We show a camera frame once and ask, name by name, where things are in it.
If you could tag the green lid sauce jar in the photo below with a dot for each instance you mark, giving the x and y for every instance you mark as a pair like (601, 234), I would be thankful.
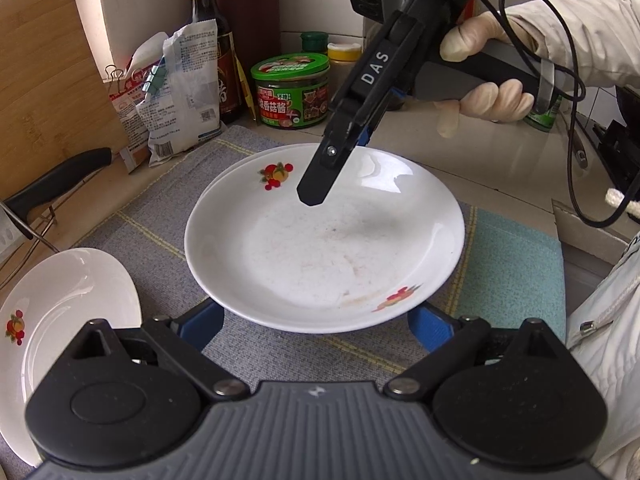
(290, 105)

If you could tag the dark soy sauce bottle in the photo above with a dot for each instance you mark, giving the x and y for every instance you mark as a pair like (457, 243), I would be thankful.
(230, 85)

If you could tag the green can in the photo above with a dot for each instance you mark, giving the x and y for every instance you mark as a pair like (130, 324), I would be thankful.
(547, 119)

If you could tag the white fruit print plate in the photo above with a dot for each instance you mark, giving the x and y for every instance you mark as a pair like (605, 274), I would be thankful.
(320, 260)
(220, 172)

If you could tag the cardboard piece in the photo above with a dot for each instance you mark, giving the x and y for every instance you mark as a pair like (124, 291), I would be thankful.
(580, 235)

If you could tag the person's right forearm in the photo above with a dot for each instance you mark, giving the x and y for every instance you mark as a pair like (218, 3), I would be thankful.
(590, 30)

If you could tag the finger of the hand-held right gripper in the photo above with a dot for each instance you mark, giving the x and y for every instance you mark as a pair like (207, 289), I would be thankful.
(320, 170)
(366, 136)

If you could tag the person's white jacket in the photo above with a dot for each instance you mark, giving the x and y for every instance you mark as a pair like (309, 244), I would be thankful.
(610, 360)

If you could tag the red white bag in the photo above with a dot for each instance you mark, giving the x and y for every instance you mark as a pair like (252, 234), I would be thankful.
(125, 115)

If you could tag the person's right hand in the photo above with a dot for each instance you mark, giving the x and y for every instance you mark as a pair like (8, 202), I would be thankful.
(485, 102)

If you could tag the dark brown knife block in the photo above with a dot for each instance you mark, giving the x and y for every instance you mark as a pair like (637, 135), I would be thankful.
(260, 20)

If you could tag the binder clip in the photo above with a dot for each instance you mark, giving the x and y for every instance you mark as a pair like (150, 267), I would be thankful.
(115, 74)

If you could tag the yellow lid spice jar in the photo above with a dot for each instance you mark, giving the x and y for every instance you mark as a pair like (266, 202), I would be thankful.
(342, 67)

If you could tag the white plate with brown stain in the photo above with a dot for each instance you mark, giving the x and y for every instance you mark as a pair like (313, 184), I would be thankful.
(65, 310)

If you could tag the green bag clip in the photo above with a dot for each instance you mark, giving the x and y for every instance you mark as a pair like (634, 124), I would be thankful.
(154, 79)

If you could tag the grey green checked towel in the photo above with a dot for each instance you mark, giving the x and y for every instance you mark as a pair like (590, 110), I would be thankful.
(510, 280)

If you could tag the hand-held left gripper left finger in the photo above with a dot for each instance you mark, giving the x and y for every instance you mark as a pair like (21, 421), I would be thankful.
(202, 322)

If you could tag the small green lid jar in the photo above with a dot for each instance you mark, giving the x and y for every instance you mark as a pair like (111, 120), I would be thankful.
(314, 42)

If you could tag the bamboo cutting board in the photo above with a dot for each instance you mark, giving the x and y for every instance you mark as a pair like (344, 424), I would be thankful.
(45, 85)

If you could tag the white blue print bag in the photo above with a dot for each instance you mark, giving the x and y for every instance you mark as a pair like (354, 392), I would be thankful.
(180, 110)

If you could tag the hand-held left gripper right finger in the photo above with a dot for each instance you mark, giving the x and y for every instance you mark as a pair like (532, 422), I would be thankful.
(430, 327)

